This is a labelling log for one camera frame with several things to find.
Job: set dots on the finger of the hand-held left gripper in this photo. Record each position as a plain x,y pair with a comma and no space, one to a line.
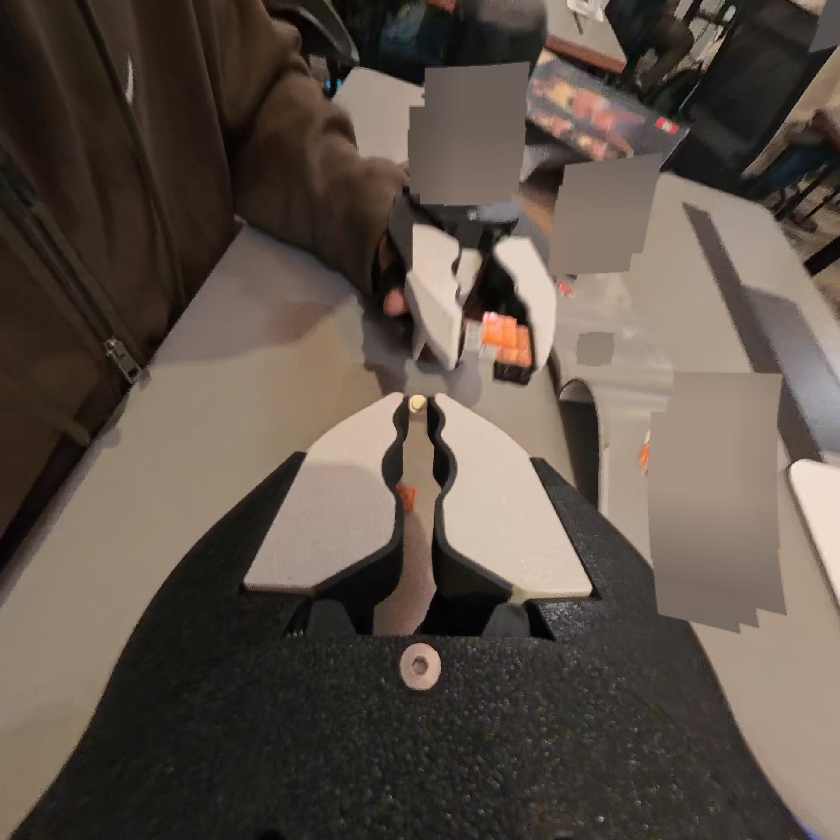
430,295
535,289

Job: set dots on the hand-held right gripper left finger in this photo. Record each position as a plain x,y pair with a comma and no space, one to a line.
321,518

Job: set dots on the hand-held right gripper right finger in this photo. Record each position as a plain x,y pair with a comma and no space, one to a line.
512,525

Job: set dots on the orange brick assembly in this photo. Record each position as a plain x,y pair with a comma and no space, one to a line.
505,341

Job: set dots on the small orange brick plate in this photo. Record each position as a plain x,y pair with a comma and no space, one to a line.
407,497

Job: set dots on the white round brick stud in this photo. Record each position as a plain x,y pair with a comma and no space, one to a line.
417,403

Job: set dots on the person's left forearm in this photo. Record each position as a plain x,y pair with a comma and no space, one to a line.
295,164

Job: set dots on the grey desk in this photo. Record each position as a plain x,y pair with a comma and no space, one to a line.
229,394

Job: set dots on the person's left hand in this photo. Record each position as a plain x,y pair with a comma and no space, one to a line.
392,303

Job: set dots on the dark printed toy box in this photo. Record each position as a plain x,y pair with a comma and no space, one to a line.
590,111

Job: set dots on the wood-edged long table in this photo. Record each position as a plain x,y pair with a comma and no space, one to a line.
584,46

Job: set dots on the person's brown jacket torso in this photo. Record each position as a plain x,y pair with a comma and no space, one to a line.
79,229

